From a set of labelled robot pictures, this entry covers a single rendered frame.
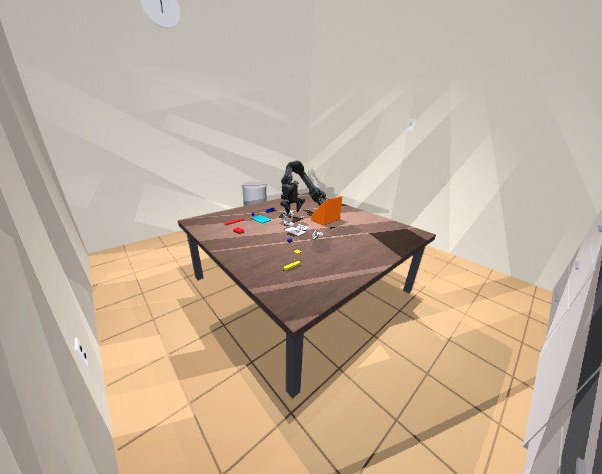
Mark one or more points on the yellow rectangular bar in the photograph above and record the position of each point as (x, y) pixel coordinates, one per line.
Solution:
(291, 265)

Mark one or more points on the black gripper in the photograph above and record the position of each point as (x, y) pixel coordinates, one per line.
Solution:
(292, 199)

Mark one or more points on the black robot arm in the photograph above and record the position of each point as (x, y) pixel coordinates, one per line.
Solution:
(288, 187)

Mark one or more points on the teal rectangular plate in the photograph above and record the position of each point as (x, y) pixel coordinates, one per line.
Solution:
(261, 219)

